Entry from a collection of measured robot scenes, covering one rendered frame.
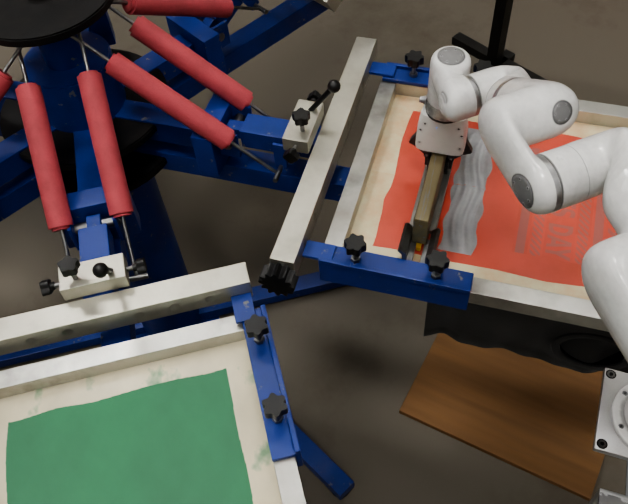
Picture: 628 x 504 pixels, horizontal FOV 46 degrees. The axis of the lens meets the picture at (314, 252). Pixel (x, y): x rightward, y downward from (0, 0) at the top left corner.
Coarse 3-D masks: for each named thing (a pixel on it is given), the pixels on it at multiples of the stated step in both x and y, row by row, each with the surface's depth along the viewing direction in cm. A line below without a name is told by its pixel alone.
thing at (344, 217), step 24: (384, 96) 176; (384, 120) 172; (576, 120) 172; (600, 120) 170; (624, 120) 169; (360, 144) 168; (360, 168) 163; (360, 192) 160; (336, 216) 156; (336, 240) 152; (480, 288) 144; (504, 288) 143; (528, 288) 143; (528, 312) 143; (552, 312) 141; (576, 312) 139
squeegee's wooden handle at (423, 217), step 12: (432, 156) 155; (444, 156) 155; (432, 168) 153; (432, 180) 151; (432, 192) 149; (420, 204) 148; (432, 204) 148; (420, 216) 146; (432, 216) 152; (420, 228) 147; (420, 240) 150
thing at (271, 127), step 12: (252, 120) 167; (264, 120) 167; (276, 120) 166; (288, 120) 166; (240, 132) 165; (252, 132) 165; (264, 132) 164; (276, 132) 164; (252, 144) 167; (264, 144) 166; (312, 144) 162; (300, 156) 166
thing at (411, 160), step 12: (408, 132) 174; (408, 144) 172; (540, 144) 169; (552, 144) 169; (564, 144) 169; (408, 156) 169; (420, 156) 169; (396, 168) 168; (408, 168) 167; (420, 168) 167; (456, 168) 166; (492, 168) 166; (492, 180) 164; (504, 180) 164; (504, 192) 162
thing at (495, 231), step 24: (408, 192) 163; (384, 216) 160; (408, 216) 159; (504, 216) 158; (384, 240) 156; (480, 240) 155; (504, 240) 154; (480, 264) 151; (504, 264) 151; (528, 264) 150; (552, 264) 150; (576, 264) 150
